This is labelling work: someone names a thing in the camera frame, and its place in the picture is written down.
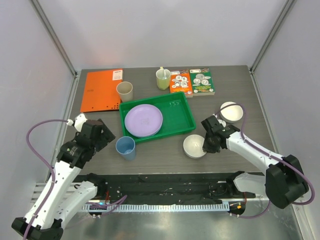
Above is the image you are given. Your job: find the white spoon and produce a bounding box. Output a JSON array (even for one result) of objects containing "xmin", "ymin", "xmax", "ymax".
[{"xmin": 159, "ymin": 66, "xmax": 168, "ymax": 79}]

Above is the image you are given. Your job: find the blue cup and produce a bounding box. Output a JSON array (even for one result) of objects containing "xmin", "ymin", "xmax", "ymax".
[{"xmin": 115, "ymin": 136, "xmax": 136, "ymax": 161}]

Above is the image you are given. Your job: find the orange folder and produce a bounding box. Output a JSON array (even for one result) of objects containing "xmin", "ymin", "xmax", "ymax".
[{"xmin": 80, "ymin": 68, "xmax": 123, "ymax": 113}]

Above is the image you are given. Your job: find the orange book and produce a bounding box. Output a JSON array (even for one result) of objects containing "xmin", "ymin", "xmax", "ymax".
[{"xmin": 169, "ymin": 69, "xmax": 193, "ymax": 98}]

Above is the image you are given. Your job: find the beige cup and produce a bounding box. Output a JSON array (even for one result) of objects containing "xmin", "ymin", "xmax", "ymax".
[{"xmin": 116, "ymin": 81, "xmax": 134, "ymax": 103}]

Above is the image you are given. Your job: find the purple plate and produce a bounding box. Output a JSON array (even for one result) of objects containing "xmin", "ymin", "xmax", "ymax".
[{"xmin": 124, "ymin": 104, "xmax": 163, "ymax": 129}]

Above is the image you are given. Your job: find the white slotted cable duct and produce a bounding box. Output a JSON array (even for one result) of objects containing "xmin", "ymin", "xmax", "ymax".
[{"xmin": 79, "ymin": 202, "xmax": 230, "ymax": 213}]

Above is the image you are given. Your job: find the green book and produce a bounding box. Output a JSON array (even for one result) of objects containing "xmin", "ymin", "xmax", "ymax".
[{"xmin": 189, "ymin": 68, "xmax": 215, "ymax": 97}]

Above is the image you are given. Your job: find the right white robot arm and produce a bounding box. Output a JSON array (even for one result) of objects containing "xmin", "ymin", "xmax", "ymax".
[{"xmin": 201, "ymin": 115, "xmax": 309, "ymax": 209}]

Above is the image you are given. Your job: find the white bowl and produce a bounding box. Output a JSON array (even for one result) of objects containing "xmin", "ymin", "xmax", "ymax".
[
  {"xmin": 183, "ymin": 134, "xmax": 207, "ymax": 159},
  {"xmin": 220, "ymin": 101, "xmax": 244, "ymax": 123}
]

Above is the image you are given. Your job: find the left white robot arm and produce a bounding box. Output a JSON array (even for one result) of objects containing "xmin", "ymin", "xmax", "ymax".
[{"xmin": 11, "ymin": 114, "xmax": 116, "ymax": 240}]

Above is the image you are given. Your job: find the green cup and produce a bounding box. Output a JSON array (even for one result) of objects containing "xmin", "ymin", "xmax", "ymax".
[{"xmin": 155, "ymin": 67, "xmax": 171, "ymax": 90}]

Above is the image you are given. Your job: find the green plastic bin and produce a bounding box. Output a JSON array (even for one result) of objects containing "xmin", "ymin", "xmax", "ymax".
[{"xmin": 119, "ymin": 92, "xmax": 196, "ymax": 143}]

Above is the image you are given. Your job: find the blue plate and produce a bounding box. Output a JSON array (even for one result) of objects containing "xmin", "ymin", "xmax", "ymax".
[{"xmin": 125, "ymin": 123, "xmax": 162, "ymax": 138}]

